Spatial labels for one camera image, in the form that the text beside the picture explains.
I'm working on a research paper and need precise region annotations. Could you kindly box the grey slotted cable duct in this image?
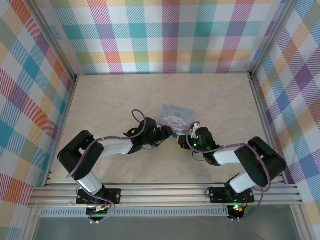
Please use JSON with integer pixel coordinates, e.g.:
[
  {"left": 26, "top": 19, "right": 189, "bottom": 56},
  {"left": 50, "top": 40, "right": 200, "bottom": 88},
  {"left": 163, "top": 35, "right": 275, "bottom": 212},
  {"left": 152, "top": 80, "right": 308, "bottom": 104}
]
[{"left": 39, "top": 205, "right": 230, "bottom": 218}]

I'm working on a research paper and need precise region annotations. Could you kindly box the light blue cartoon diary box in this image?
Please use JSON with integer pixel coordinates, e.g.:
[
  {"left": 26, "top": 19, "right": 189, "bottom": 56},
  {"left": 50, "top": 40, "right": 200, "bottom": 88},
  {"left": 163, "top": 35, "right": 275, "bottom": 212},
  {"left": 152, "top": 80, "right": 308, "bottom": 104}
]
[{"left": 157, "top": 103, "right": 197, "bottom": 133}]

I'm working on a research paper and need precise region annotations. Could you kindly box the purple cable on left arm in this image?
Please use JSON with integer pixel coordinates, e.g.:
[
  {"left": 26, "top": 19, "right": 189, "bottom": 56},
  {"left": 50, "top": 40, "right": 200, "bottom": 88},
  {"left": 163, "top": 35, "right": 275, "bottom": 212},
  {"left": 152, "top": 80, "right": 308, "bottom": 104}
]
[{"left": 65, "top": 109, "right": 151, "bottom": 224}]

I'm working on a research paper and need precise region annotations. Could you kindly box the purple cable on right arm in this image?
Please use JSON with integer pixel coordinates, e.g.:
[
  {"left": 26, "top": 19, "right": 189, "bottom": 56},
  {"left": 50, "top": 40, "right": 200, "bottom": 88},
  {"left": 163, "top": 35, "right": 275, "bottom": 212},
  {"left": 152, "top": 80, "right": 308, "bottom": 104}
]
[{"left": 186, "top": 121, "right": 274, "bottom": 223}]

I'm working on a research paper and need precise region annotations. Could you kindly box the aluminium side rail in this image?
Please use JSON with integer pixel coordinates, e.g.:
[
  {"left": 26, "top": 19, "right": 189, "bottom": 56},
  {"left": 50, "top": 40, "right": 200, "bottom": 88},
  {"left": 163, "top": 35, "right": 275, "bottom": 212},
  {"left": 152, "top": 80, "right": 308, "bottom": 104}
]
[
  {"left": 43, "top": 74, "right": 80, "bottom": 188},
  {"left": 247, "top": 72, "right": 288, "bottom": 186}
]

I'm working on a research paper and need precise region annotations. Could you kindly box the aluminium frame post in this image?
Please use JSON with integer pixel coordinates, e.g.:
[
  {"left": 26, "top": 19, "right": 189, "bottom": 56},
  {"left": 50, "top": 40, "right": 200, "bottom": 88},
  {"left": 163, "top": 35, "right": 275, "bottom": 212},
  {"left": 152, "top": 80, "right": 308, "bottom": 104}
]
[
  {"left": 248, "top": 0, "right": 296, "bottom": 77},
  {"left": 29, "top": 0, "right": 79, "bottom": 79}
]

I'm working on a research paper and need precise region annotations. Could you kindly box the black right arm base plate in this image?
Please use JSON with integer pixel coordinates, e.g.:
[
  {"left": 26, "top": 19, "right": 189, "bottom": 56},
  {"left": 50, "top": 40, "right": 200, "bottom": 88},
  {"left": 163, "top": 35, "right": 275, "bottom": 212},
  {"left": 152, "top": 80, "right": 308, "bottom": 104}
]
[{"left": 208, "top": 185, "right": 256, "bottom": 204}]

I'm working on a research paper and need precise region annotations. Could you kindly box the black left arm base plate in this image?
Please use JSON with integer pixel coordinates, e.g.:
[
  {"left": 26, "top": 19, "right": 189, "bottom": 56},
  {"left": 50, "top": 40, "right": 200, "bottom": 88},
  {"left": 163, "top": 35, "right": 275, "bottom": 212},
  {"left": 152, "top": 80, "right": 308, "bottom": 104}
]
[{"left": 75, "top": 188, "right": 122, "bottom": 205}]

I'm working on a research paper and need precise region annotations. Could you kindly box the aluminium mounting rail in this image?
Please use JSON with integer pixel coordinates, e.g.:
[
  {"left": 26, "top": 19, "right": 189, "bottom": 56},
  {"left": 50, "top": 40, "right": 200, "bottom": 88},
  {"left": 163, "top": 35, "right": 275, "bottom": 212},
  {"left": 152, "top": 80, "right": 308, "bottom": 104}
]
[{"left": 26, "top": 182, "right": 305, "bottom": 209}]

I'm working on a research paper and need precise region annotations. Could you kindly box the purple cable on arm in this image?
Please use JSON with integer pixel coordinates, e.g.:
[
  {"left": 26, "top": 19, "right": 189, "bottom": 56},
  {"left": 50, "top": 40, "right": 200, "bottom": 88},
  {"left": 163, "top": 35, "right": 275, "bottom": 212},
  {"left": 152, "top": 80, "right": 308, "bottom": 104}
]
[
  {"left": 65, "top": 109, "right": 151, "bottom": 224},
  {"left": 186, "top": 121, "right": 274, "bottom": 223}
]

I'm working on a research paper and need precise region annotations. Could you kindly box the thin black right gripper cable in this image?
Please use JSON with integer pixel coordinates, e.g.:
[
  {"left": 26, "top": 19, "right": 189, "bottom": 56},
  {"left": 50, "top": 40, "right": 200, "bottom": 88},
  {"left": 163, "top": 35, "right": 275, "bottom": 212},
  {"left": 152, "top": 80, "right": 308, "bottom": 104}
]
[{"left": 190, "top": 149, "right": 208, "bottom": 163}]

